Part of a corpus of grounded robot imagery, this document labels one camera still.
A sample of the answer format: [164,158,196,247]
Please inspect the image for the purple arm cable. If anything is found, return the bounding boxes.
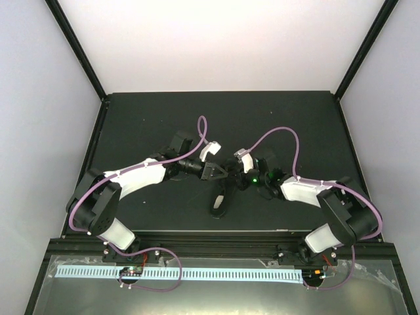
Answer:
[68,115,211,293]
[244,127,384,291]

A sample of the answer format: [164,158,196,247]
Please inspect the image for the left green circuit board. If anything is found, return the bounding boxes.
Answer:
[119,266,143,276]

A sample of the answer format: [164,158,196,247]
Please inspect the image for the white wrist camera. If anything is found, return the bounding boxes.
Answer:
[199,141,221,162]
[234,148,254,174]

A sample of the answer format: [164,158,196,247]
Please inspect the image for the right green circuit board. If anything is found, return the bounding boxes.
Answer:
[302,268,336,280]

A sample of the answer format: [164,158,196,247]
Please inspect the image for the black corner frame post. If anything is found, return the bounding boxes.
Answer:
[45,0,107,100]
[334,0,399,101]

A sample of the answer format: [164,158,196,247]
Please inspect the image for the black front mounting rail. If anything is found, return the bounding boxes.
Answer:
[49,229,398,263]

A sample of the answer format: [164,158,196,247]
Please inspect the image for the white slotted cable duct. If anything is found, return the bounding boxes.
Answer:
[54,265,303,284]

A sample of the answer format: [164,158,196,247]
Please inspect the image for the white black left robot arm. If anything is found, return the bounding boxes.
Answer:
[66,133,228,262]

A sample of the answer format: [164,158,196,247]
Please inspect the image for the green circuit board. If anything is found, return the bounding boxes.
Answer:
[119,266,143,276]
[302,268,336,280]

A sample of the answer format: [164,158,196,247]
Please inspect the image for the black canvas shoe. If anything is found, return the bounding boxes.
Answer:
[209,158,242,219]

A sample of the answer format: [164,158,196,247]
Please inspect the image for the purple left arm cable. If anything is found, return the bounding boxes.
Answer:
[68,115,211,293]

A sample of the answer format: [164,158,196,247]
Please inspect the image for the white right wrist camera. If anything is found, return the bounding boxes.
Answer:
[234,148,254,174]

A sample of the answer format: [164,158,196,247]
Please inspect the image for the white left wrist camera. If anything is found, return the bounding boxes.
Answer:
[199,141,221,162]

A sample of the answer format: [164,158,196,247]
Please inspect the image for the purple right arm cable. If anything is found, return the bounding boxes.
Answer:
[244,127,384,291]

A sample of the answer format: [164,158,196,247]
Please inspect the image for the black right corner frame post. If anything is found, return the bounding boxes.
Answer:
[334,0,399,101]

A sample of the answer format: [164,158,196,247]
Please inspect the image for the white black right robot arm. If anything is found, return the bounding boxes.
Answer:
[234,149,381,264]

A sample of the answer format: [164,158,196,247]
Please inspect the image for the black left corner frame post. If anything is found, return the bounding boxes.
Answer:
[45,0,107,100]

